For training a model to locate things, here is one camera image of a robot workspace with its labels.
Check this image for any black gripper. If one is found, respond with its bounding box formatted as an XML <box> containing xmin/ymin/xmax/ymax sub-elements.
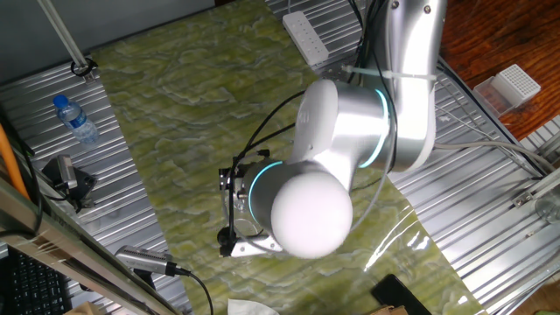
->
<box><xmin>218</xmin><ymin>164</ymin><xmax>249</xmax><ymax>214</ymax></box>

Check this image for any clear glass mug with handle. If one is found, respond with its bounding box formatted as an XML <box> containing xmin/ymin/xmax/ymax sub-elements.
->
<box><xmin>234</xmin><ymin>187</ymin><xmax>253</xmax><ymax>220</ymax></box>

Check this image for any water bottle with blue label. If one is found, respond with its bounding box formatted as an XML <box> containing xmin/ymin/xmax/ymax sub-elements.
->
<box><xmin>52</xmin><ymin>94</ymin><xmax>101</xmax><ymax>146</ymax></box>

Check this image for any green marble pattern mat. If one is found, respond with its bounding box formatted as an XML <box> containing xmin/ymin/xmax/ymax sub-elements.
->
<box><xmin>91</xmin><ymin>0</ymin><xmax>487</xmax><ymax>315</ymax></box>

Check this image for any white tissue sheet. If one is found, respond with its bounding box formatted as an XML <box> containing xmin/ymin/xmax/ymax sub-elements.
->
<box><xmin>227</xmin><ymin>298</ymin><xmax>280</xmax><ymax>315</ymax></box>

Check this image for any white power strip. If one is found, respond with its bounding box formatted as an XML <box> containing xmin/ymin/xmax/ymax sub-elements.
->
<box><xmin>282</xmin><ymin>10</ymin><xmax>331</xmax><ymax>67</ymax></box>

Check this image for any black pole clamp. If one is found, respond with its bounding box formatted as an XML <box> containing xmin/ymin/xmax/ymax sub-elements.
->
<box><xmin>69</xmin><ymin>56</ymin><xmax>98</xmax><ymax>84</ymax></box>

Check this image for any brown cardboard box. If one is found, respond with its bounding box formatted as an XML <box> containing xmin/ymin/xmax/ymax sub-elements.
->
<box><xmin>64</xmin><ymin>300</ymin><xmax>106</xmax><ymax>315</ymax></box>

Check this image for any grey metal pole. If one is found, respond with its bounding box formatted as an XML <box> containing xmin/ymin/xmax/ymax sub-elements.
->
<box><xmin>37</xmin><ymin>0</ymin><xmax>91</xmax><ymax>71</ymax></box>

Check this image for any orange tube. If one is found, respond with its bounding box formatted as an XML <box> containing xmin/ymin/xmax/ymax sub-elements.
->
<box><xmin>0</xmin><ymin>122</ymin><xmax>31</xmax><ymax>201</ymax></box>

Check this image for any black keyboard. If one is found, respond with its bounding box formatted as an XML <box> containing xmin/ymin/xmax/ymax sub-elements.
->
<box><xmin>0</xmin><ymin>247</ymin><xmax>74</xmax><ymax>315</ymax></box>

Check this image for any clear plastic box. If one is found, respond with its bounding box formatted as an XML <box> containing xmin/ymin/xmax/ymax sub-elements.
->
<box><xmin>472</xmin><ymin>77</ymin><xmax>514</xmax><ymax>118</ymax></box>

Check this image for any white perforated box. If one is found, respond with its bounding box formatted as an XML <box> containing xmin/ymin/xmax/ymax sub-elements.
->
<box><xmin>493</xmin><ymin>64</ymin><xmax>543</xmax><ymax>109</ymax></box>

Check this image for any aluminium profile bar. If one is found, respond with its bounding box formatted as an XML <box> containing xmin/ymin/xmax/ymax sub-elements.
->
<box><xmin>511</xmin><ymin>168</ymin><xmax>560</xmax><ymax>207</ymax></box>

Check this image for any clear glass vessel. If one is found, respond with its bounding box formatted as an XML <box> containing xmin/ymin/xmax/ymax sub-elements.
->
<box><xmin>534</xmin><ymin>187</ymin><xmax>560</xmax><ymax>225</ymax></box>

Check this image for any black camera cable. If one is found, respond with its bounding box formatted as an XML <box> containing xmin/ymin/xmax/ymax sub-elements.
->
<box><xmin>168</xmin><ymin>262</ymin><xmax>215</xmax><ymax>315</ymax></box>

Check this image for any silver ridged camera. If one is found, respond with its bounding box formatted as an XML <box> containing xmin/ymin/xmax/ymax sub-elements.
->
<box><xmin>114</xmin><ymin>244</ymin><xmax>179</xmax><ymax>277</ymax></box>

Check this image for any black flat camera stand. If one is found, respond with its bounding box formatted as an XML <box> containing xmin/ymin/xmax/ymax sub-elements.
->
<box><xmin>41</xmin><ymin>159</ymin><xmax>98</xmax><ymax>212</ymax></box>

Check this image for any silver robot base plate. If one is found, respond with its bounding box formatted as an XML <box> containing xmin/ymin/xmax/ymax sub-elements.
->
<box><xmin>321</xmin><ymin>54</ymin><xmax>367</xmax><ymax>84</ymax></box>

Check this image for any camera with black clamp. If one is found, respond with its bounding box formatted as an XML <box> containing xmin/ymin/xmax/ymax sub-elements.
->
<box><xmin>55</xmin><ymin>154</ymin><xmax>79</xmax><ymax>190</ymax></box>

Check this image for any metal frame bar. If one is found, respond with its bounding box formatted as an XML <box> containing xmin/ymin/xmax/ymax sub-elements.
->
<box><xmin>0</xmin><ymin>174</ymin><xmax>180</xmax><ymax>315</ymax></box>

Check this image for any grey cable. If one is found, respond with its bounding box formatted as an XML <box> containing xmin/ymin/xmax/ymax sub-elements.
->
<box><xmin>432</xmin><ymin>139</ymin><xmax>557</xmax><ymax>174</ymax></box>

